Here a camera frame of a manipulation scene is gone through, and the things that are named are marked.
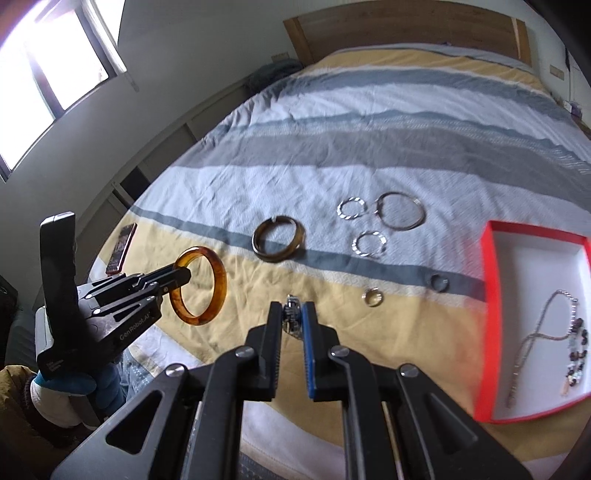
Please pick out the wooden headboard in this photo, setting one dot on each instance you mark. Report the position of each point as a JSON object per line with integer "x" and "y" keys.
{"x": 392, "y": 27}

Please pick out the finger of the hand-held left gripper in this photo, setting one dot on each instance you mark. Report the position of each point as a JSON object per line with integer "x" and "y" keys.
{"x": 173, "y": 277}
{"x": 138, "y": 307}

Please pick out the large thin silver bangle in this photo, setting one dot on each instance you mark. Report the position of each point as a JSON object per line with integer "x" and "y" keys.
{"x": 421, "y": 217}

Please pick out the dark brown bangle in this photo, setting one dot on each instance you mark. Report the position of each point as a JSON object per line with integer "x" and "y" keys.
{"x": 295, "y": 247}

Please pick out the amber resin bangle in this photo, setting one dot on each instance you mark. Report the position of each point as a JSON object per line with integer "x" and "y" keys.
{"x": 218, "y": 277}

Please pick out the red shallow box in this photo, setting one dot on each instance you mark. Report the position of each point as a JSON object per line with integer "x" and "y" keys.
{"x": 531, "y": 258}

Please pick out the person's left forearm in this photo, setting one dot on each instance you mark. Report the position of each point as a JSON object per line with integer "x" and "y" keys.
{"x": 51, "y": 406}

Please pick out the window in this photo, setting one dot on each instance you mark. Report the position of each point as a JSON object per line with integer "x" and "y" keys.
{"x": 46, "y": 55}

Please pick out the wall socket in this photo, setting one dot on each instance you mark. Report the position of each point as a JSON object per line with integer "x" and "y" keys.
{"x": 557, "y": 73}

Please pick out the silver metal wristwatch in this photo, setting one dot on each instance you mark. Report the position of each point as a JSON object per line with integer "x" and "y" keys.
{"x": 292, "y": 314}

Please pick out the person's left hand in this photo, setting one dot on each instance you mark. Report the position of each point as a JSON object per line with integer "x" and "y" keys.
{"x": 108, "y": 383}

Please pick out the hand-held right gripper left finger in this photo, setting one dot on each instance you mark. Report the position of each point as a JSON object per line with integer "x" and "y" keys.
{"x": 277, "y": 332}

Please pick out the striped bedspread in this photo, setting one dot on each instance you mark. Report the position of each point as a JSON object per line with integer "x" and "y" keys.
{"x": 369, "y": 138}

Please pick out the twisted silver hoop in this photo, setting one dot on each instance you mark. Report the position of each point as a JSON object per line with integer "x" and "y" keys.
{"x": 341, "y": 213}
{"x": 356, "y": 249}

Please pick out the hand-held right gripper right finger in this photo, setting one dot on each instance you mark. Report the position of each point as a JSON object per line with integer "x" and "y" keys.
{"x": 308, "y": 360}

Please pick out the teal knit cloth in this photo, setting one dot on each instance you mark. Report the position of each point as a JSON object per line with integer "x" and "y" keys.
{"x": 274, "y": 74}

